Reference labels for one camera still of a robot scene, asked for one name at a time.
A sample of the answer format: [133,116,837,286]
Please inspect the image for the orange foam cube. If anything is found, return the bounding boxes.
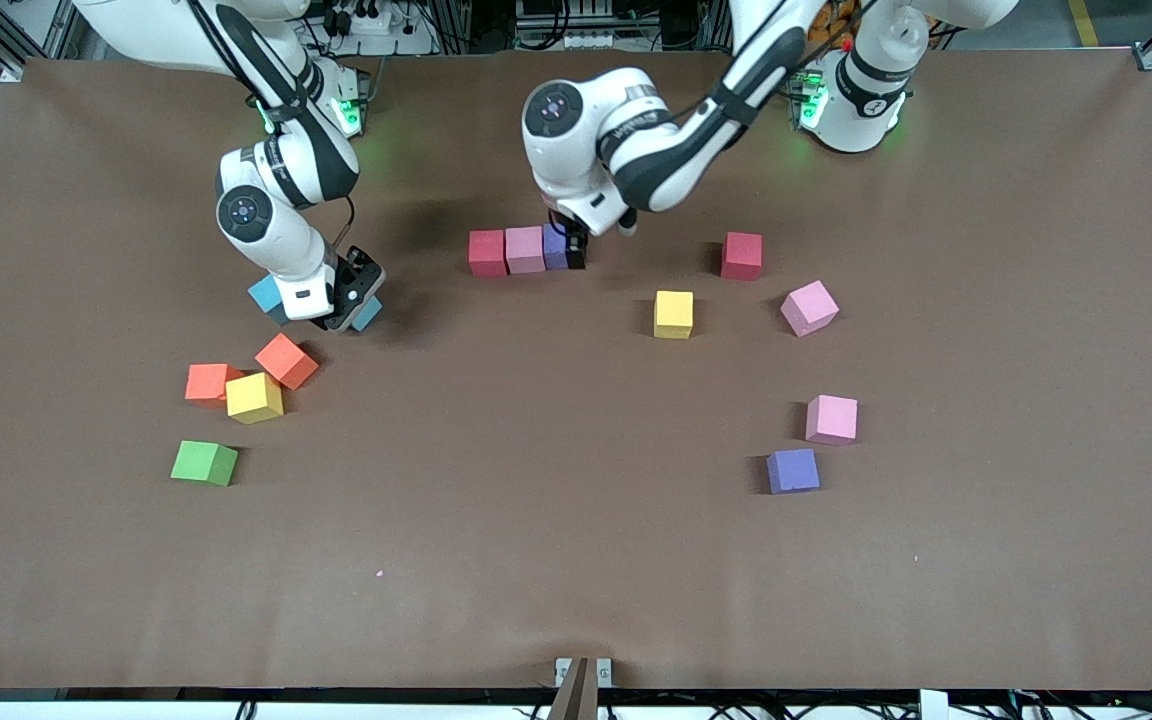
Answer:
[254,332,320,391]
[184,363,245,406]

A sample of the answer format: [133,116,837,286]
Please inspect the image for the white power strip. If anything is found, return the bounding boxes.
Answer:
[321,0,399,37]

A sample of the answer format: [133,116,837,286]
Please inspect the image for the white electronics box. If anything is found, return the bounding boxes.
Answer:
[514,0,623,51]

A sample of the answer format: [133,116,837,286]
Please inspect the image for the green foam cube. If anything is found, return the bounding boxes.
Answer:
[170,440,239,488]

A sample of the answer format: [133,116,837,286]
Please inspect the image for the small metal bracket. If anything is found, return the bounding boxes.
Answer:
[555,657,614,689]

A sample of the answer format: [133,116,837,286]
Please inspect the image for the pink foam cube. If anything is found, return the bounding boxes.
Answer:
[804,394,859,446]
[779,279,841,338]
[505,226,547,275]

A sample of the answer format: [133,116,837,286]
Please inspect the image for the yellow foam cube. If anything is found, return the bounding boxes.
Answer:
[225,371,285,425]
[654,290,695,340]

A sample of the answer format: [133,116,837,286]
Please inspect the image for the orange bagged items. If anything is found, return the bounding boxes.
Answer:
[806,0,862,48]

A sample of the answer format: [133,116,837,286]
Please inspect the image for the red foam cube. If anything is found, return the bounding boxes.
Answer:
[720,231,765,282]
[468,230,508,278]

